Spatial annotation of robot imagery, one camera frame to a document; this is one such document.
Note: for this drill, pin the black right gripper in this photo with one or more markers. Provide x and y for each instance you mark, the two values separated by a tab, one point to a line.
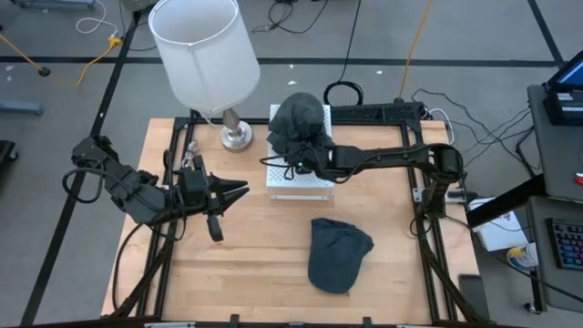
323	164

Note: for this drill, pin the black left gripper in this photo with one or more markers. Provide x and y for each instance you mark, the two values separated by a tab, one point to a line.
215	230

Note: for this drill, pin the blue denim cap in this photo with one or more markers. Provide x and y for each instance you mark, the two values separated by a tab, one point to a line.
339	255

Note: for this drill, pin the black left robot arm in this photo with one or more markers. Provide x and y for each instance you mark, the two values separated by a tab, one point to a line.
132	191

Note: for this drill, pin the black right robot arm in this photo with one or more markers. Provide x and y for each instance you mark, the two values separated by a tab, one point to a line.
387	159

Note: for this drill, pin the white perforated metal shelf riser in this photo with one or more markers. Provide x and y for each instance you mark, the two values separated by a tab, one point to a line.
275	186

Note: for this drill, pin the black power strip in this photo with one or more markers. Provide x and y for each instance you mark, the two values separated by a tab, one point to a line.
378	111

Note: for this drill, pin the silver mounting plate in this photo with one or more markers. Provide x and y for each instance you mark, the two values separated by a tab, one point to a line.
420	195

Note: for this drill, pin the white shade silver table lamp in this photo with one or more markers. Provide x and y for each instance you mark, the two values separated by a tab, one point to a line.
205	54

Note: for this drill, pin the black flat bar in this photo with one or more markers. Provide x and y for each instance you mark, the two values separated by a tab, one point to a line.
505	200

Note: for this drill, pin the white cardboard box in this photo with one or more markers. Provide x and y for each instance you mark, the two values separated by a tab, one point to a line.
498	237

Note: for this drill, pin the black phone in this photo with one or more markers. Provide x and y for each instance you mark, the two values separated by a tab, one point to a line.
473	296

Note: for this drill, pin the white container blue yellow label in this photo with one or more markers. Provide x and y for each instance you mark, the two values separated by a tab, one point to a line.
521	257

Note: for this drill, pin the black round puck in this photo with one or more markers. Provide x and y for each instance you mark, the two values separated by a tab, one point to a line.
44	72

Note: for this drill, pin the grey metal bar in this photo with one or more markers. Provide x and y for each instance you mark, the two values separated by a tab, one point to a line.
20	108

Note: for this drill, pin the black caster foot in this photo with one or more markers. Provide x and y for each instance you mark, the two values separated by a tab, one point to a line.
7	152

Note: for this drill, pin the grey side table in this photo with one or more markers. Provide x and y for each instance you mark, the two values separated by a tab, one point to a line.
555	159

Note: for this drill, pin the black laptop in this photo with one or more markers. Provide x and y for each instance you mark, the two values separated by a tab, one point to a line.
565	109

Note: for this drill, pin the grey desk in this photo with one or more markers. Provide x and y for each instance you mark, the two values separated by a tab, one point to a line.
542	282

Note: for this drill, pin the grey caster wheel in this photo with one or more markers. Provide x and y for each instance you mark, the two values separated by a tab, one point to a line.
530	308

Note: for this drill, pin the black keyboard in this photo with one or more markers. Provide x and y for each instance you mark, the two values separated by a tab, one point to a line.
567	243

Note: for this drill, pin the small red object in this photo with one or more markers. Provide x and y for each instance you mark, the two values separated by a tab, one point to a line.
579	178

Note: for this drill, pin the black aluminium extrusion frame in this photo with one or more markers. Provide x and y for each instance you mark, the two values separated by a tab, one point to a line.
412	124

